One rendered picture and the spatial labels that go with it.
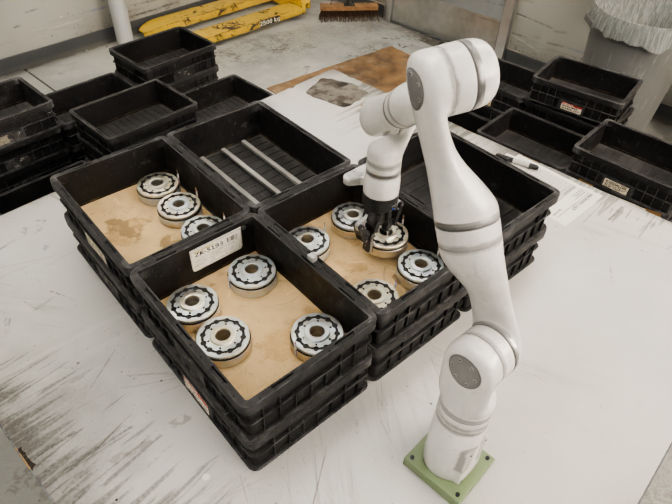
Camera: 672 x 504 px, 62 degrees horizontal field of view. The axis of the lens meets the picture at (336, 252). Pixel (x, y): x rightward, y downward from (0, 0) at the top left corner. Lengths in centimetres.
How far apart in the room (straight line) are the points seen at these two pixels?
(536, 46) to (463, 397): 350
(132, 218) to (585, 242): 119
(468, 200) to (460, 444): 44
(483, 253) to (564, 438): 55
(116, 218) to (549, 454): 109
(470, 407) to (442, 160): 40
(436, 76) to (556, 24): 342
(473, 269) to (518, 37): 354
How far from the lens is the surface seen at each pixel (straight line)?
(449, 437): 102
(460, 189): 77
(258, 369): 109
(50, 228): 170
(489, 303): 88
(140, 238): 139
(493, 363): 87
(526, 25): 423
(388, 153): 109
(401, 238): 127
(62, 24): 443
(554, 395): 131
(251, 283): 119
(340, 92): 219
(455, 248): 80
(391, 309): 105
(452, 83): 74
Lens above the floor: 172
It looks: 43 degrees down
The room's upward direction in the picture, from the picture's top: 2 degrees clockwise
